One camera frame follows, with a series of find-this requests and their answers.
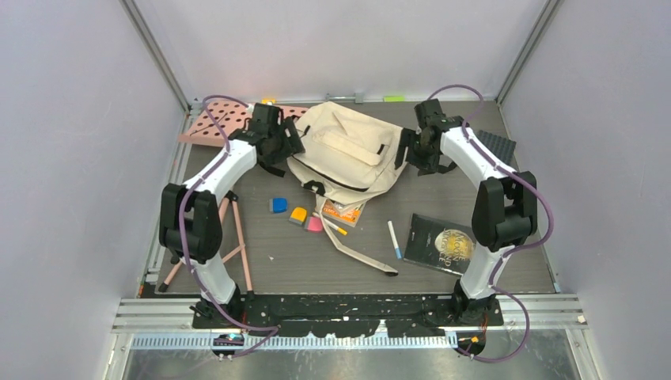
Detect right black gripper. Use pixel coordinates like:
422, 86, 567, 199
393, 127, 438, 177

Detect cream canvas backpack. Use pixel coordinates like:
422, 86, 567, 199
286, 101, 411, 277

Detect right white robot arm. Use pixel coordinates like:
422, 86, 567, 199
395, 99, 538, 325

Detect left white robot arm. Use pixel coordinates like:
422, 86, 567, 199
158, 103, 305, 328

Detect pink perforated stand board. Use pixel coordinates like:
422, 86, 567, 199
178, 97, 308, 147

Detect blue eraser block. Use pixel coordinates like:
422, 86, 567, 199
269, 197, 289, 214

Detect orange eraser block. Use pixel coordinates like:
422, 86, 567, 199
289, 207, 308, 226

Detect dark grey studded baseplate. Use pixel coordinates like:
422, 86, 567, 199
476, 130, 517, 165

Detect blue capped white marker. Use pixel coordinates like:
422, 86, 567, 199
387, 220, 403, 260

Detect pink eraser block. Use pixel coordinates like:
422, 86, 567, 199
304, 216, 324, 233

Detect yellow capped white marker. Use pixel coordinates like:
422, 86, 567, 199
323, 219, 348, 236

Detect orange paperback book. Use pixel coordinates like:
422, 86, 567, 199
321, 199, 366, 226

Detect black moon cover book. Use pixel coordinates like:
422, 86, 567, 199
403, 214, 476, 276

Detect pink tripod stand legs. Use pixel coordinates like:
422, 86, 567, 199
156, 191, 255, 300

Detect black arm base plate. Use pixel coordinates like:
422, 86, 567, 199
191, 294, 503, 338

